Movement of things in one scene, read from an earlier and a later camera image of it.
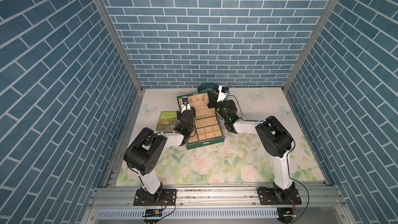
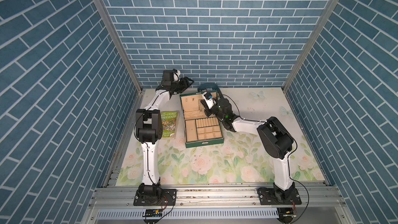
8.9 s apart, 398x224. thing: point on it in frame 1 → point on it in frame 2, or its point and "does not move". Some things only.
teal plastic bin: (208, 85) does not move
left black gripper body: (192, 112) → (178, 86)
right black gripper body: (212, 106) → (214, 111)
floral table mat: (241, 160) does not move
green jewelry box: (208, 128) does not move
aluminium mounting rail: (121, 196) does not move
